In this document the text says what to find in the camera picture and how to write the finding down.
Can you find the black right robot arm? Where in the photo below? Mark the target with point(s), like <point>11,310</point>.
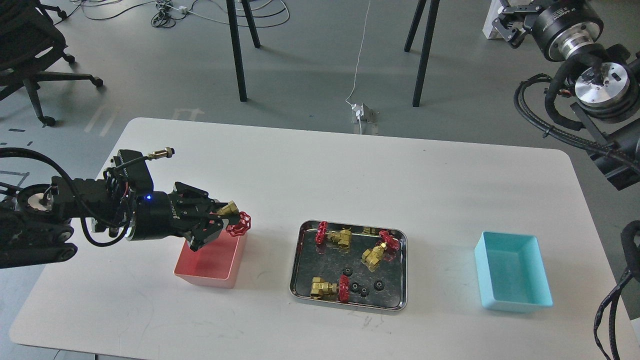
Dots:
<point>588,102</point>

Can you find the light blue plastic box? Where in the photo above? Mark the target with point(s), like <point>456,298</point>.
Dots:
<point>511,273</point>

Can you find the brass valve top left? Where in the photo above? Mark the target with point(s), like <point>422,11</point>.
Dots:
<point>341,238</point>

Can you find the shiny metal tray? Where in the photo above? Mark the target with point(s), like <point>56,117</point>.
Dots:
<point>350,265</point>

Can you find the black tripod left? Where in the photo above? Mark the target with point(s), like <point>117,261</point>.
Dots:
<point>235,42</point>

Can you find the black tripod right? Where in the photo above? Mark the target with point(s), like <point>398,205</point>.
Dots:
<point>426,44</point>

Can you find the brass valve bottom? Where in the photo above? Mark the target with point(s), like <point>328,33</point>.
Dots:
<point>323,290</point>

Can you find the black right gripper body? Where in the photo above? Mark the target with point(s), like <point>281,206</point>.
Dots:
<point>563,28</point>

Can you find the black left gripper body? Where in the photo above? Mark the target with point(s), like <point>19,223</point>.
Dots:
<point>181,213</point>

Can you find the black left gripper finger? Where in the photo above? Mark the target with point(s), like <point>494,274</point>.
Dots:
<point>208,206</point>
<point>205,233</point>

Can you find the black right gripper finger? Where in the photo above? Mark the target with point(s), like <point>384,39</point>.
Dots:
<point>514,27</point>
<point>510,8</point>

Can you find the brass valve red handwheel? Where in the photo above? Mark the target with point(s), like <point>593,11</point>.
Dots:
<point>239,222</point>

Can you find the white power adapter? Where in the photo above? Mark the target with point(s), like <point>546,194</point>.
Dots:
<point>362,113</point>

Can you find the pink plastic box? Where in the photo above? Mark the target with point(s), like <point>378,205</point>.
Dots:
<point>215,265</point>

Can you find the brass valve top right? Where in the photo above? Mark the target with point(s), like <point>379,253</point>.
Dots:
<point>386,245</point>

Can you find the white cardboard box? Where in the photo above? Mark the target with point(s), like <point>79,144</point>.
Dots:
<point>489,31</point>

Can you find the black office chair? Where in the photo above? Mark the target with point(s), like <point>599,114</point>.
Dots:
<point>29,45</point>

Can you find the black tripod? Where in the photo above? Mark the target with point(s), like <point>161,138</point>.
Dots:
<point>235,42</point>
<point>426,44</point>

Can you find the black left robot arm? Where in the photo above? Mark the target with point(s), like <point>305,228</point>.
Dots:
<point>123,204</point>

